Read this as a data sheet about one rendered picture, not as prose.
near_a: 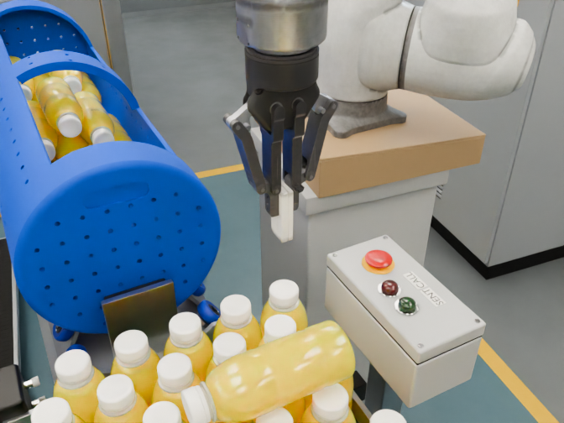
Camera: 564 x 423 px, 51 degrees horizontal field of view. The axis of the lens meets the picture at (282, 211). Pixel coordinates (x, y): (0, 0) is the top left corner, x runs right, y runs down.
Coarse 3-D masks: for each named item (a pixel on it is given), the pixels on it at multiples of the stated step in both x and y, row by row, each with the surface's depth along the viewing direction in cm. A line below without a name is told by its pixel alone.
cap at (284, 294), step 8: (280, 280) 78; (288, 280) 78; (272, 288) 77; (280, 288) 77; (288, 288) 77; (296, 288) 77; (272, 296) 76; (280, 296) 76; (288, 296) 76; (296, 296) 77; (280, 304) 76; (288, 304) 76
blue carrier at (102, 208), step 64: (0, 64) 109; (64, 64) 103; (0, 128) 93; (128, 128) 123; (0, 192) 85; (64, 192) 72; (128, 192) 76; (192, 192) 81; (64, 256) 76; (128, 256) 81; (192, 256) 86; (64, 320) 81
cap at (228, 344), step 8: (224, 336) 70; (232, 336) 70; (240, 336) 70; (216, 344) 69; (224, 344) 69; (232, 344) 69; (240, 344) 69; (216, 352) 68; (224, 352) 68; (232, 352) 68; (240, 352) 68; (224, 360) 68
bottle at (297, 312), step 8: (272, 304) 78; (296, 304) 78; (264, 312) 79; (272, 312) 77; (280, 312) 77; (288, 312) 77; (296, 312) 78; (304, 312) 79; (264, 320) 78; (296, 320) 78; (304, 320) 79; (296, 328) 78; (304, 328) 79
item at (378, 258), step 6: (372, 252) 78; (378, 252) 78; (384, 252) 78; (366, 258) 77; (372, 258) 77; (378, 258) 77; (384, 258) 77; (390, 258) 77; (372, 264) 76; (378, 264) 76; (384, 264) 76; (390, 264) 77
